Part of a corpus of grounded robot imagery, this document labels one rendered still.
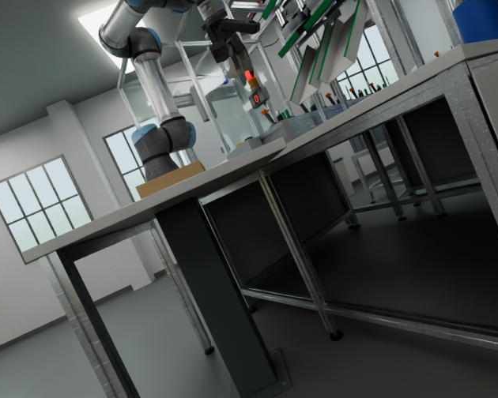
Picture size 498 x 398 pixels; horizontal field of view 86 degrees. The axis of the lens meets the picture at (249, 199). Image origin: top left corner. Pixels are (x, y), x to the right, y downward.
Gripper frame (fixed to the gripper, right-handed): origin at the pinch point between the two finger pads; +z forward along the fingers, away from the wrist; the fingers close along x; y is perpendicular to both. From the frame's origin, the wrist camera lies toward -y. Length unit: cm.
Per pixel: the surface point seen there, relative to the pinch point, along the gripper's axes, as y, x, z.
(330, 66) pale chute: -23.2, -15.0, 10.2
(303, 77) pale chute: -10.8, -23.9, 12.2
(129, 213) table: 20, 55, 8
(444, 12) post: -73, -114, 29
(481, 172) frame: -53, 32, 31
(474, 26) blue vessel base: -76, -71, 31
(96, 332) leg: 33, 76, 28
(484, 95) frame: -55, 25, 17
